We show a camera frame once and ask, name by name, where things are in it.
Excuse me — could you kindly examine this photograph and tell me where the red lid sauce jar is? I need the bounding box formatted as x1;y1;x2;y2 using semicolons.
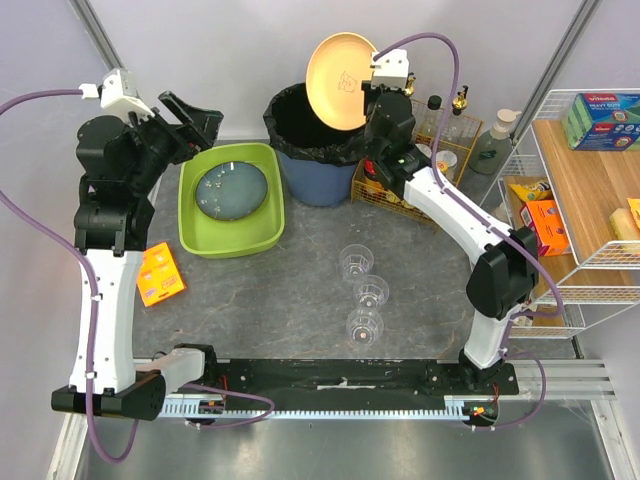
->
363;158;384;195

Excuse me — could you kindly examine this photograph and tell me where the blue label silver lid jar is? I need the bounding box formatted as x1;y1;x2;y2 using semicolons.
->
436;150;458;182

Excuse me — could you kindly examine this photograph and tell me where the glass oil bottle gold spout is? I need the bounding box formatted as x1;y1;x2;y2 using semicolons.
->
445;85;469;145

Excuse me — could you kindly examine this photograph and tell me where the blue ceramic plate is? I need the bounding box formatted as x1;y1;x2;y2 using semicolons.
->
195;161;268;221

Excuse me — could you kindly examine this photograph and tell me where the beige plate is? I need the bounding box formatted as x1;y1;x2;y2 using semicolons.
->
305;32;376;131

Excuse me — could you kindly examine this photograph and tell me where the clear glass cup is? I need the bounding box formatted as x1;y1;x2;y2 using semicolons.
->
346;308;384;348
339;244;374;283
353;275;390;309

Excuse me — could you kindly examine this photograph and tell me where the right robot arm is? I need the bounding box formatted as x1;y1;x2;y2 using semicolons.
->
361;81;539;387

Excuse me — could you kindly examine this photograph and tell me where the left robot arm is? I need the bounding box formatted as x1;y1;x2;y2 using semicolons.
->
51;91;224;421

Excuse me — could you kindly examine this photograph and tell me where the black cap glass bottle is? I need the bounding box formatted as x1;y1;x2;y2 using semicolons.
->
421;95;442;138

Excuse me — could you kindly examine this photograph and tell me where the black trash bag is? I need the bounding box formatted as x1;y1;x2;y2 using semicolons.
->
263;82;365;167

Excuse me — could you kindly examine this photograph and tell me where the blue trash bin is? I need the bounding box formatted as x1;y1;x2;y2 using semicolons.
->
276;151;358;207

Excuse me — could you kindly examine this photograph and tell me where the green plastic basin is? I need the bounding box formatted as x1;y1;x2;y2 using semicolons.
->
178;143;285;259

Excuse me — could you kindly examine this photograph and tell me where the cream pump soap bottle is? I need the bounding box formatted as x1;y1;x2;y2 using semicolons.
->
468;109;521;175

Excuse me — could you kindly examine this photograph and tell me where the yellow snack bag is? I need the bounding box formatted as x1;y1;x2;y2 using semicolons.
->
509;180;553;202

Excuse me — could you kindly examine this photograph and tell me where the orange purple box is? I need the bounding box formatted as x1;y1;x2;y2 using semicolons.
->
520;200;571;257

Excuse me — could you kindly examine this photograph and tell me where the blue sponge package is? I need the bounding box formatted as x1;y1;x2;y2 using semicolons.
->
561;92;639;152

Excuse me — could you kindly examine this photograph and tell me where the yellow sponge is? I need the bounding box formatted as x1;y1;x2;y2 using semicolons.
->
609;198;639;241

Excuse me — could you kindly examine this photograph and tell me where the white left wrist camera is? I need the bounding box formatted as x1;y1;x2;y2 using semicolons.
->
79;68;155;125

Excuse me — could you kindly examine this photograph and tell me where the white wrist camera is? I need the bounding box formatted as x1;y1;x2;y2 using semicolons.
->
79;68;155;125
371;49;409;90

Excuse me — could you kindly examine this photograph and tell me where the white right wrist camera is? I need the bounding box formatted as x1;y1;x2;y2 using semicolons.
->
371;49;409;90

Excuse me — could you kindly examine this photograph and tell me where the yellow wire basket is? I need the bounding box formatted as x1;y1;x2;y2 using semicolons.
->
350;100;483;223

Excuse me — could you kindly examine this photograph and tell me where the white wire shelf rack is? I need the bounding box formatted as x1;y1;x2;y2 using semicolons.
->
480;89;639;339

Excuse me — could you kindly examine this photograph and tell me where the black mounting base plate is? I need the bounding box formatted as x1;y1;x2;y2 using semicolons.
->
201;358;519;399

